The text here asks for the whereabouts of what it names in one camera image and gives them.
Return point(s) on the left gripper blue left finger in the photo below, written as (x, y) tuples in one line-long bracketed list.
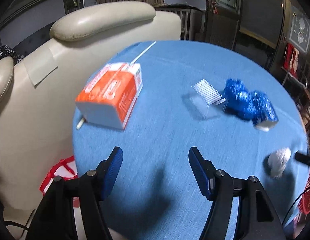
[(110, 170)]

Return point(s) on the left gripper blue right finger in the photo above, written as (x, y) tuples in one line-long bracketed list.
[(204, 173)]

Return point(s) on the clear plastic tray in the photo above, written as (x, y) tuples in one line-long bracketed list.
[(204, 102)]

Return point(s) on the white paper ball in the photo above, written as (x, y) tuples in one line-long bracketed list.
[(277, 162)]

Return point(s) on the blue snack bag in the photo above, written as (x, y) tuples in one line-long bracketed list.
[(254, 106)]

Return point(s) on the red white gift bag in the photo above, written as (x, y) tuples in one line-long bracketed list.
[(65, 168)]

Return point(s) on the white cigarette butt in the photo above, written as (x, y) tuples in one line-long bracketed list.
[(80, 123)]

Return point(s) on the blue round table cloth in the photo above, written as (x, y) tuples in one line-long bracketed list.
[(155, 195)]

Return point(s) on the orange white carton box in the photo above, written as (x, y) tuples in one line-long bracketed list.
[(109, 97)]

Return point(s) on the cream leather sofa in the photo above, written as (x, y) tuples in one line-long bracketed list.
[(37, 96)]

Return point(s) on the white thin stick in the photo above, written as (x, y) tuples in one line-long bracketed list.
[(142, 53)]

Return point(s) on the red plastic mesh basket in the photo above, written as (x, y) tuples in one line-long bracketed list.
[(304, 204)]

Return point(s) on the red clothes on rack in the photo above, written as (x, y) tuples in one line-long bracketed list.
[(291, 58)]

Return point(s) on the white wooden crib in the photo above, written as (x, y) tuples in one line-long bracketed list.
[(191, 19)]

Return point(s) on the black white patterned cushion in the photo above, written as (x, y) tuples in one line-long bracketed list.
[(6, 51)]

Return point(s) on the dark wooden door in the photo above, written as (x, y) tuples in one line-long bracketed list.
[(222, 22)]

